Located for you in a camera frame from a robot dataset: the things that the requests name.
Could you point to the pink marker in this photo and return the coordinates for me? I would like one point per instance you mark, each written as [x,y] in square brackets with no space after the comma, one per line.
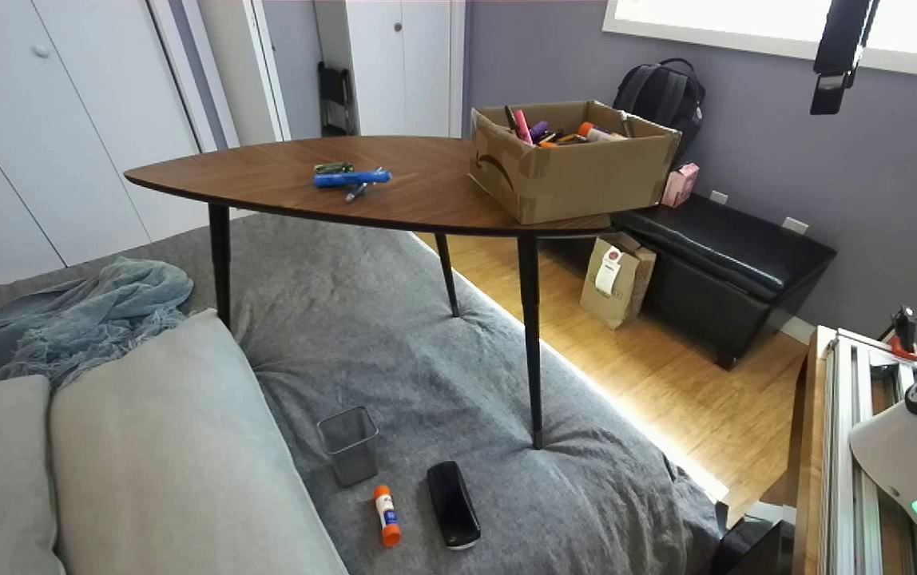
[521,126]

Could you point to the blue marker on table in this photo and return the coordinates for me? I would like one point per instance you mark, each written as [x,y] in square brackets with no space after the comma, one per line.
[354,179]

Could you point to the cardboard box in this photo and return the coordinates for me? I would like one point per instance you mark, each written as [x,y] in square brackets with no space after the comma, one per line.
[585,161]

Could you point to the green marker on table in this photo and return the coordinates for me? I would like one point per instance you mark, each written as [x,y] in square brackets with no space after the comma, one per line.
[330,166]

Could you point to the pink small box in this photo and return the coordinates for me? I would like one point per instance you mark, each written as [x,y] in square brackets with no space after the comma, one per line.
[677,183]

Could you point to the brown wooden oval table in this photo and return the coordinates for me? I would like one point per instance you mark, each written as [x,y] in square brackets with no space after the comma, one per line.
[429,190]

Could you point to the grey bed mattress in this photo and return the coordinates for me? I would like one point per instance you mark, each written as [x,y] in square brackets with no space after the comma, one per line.
[335,318]

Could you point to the brown paper bag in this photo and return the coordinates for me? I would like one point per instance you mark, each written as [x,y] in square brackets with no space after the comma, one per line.
[618,279]

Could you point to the black mesh pen cup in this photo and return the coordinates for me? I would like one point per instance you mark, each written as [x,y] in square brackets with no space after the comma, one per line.
[350,444]

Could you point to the orange white glue stick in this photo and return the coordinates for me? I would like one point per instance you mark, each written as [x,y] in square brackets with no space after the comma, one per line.
[389,515]

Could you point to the black leather bench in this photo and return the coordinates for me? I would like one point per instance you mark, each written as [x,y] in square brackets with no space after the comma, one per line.
[722,277]

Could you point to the black backpack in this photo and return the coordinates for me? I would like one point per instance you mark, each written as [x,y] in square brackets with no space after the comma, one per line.
[665,90]

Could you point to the grey sofa cushion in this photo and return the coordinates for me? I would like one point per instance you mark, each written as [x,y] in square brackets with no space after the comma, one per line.
[163,462]

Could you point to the blue grey blanket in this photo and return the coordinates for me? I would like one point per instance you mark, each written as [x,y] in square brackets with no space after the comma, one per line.
[80,325]

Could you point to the white closet doors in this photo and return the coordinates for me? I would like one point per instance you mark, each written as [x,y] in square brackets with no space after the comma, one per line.
[88,90]

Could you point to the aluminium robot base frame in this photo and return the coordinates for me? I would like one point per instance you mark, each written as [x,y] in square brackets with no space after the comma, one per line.
[843,522]

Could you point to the black camera on stand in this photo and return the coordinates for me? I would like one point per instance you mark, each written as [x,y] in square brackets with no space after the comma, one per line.
[839,53]

